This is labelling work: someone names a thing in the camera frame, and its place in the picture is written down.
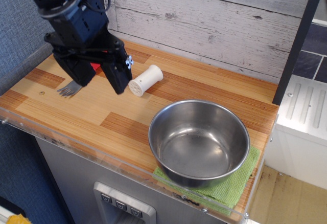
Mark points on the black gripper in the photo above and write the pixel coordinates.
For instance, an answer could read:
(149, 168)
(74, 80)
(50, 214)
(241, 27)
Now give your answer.
(81, 36)

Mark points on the white salt shaker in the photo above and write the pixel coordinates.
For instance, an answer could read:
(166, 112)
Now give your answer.
(145, 80)

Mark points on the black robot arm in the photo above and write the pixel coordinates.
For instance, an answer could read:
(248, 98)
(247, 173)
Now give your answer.
(81, 38)

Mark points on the stainless steel bowl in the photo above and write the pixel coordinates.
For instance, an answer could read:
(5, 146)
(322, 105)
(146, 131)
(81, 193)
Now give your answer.
(198, 143)

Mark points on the grey control panel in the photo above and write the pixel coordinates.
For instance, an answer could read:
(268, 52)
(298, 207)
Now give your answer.
(118, 207)

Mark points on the yellow object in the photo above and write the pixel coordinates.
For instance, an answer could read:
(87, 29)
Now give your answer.
(17, 219)

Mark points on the green cloth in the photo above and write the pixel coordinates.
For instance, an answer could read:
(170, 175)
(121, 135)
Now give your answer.
(222, 197)

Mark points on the white ribbed appliance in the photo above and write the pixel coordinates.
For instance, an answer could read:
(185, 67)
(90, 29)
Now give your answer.
(297, 145)

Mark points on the red handled fork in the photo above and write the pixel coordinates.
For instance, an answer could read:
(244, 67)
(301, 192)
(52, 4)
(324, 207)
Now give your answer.
(70, 89)

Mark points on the dark right frame post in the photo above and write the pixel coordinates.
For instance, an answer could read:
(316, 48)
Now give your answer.
(303, 29)

